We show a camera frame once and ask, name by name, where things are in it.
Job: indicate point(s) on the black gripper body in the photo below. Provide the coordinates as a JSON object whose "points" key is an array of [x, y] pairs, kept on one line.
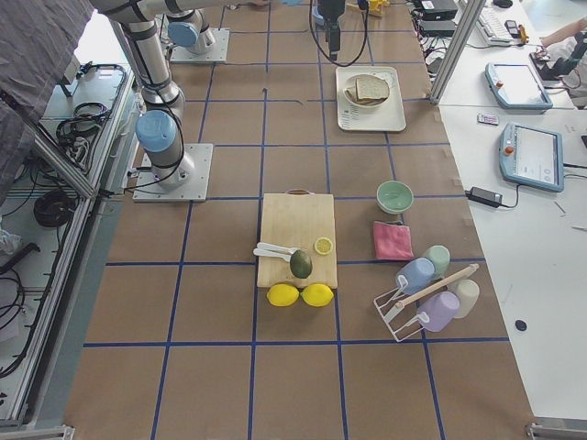
{"points": [[329, 10]]}

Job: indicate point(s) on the white bread slice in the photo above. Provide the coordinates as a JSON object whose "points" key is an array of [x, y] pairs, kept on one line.
{"points": [[370, 87]]}

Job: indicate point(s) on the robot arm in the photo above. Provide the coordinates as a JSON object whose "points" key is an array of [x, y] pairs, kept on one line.
{"points": [[190, 39], [159, 130]]}

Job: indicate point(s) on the wooden dish rack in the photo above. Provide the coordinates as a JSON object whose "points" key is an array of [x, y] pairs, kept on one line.
{"points": [[362, 5]]}

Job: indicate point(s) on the yellow cup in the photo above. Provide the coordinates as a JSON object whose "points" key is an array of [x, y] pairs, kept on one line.
{"points": [[376, 6]]}

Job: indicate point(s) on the cream bear serving tray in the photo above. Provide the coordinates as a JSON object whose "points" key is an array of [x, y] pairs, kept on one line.
{"points": [[388, 116]]}

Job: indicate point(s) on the keyboard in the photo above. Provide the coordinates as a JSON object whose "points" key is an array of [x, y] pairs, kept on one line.
{"points": [[492, 30]]}

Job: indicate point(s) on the green bowl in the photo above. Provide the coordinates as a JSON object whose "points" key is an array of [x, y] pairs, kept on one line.
{"points": [[394, 197]]}

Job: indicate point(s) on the far teach pendant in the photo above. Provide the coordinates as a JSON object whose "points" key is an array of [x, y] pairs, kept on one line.
{"points": [[516, 87]]}

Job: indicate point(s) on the teach pendant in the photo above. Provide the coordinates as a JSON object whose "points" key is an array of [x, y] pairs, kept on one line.
{"points": [[532, 156], [516, 87]]}

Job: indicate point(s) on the wooden cutting board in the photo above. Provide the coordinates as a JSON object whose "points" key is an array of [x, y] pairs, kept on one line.
{"points": [[297, 221]]}

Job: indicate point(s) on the lemon slice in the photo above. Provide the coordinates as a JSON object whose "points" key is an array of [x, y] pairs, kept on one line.
{"points": [[323, 246]]}

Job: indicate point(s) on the pink cloth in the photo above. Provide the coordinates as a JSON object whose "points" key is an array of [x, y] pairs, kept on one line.
{"points": [[392, 242]]}

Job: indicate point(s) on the white plastic fork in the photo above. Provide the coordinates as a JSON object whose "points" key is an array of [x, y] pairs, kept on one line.
{"points": [[277, 248]]}

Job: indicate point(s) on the near teach pendant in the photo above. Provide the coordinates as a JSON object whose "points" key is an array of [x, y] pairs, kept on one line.
{"points": [[532, 156]]}

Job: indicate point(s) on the black power adapter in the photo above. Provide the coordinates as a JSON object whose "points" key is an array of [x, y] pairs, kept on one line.
{"points": [[483, 196]]}

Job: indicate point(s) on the avocado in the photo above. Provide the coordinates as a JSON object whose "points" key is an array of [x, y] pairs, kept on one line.
{"points": [[301, 265]]}

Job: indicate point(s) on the green cup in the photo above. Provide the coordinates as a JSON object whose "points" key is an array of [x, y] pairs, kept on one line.
{"points": [[439, 256]]}

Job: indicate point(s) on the blue cup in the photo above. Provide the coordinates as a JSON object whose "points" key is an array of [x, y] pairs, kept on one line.
{"points": [[414, 276]]}

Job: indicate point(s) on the yellow lemon right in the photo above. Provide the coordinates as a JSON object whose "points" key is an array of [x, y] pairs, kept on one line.
{"points": [[317, 295]]}

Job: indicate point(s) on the yellow lemon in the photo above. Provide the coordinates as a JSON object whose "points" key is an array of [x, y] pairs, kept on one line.
{"points": [[317, 295], [282, 295]]}

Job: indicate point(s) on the yellow lemon left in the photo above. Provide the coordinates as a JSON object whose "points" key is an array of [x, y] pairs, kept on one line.
{"points": [[282, 295]]}

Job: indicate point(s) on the beige cup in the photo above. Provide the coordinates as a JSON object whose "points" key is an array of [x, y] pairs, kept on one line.
{"points": [[467, 291]]}

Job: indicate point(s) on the purple cup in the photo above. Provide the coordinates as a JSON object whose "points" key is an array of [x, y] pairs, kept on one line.
{"points": [[438, 311]]}

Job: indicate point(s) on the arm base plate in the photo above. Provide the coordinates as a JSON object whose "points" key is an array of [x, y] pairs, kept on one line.
{"points": [[188, 183], [211, 46]]}

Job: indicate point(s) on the white wire cup rack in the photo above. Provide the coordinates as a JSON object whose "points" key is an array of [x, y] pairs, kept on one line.
{"points": [[391, 304]]}

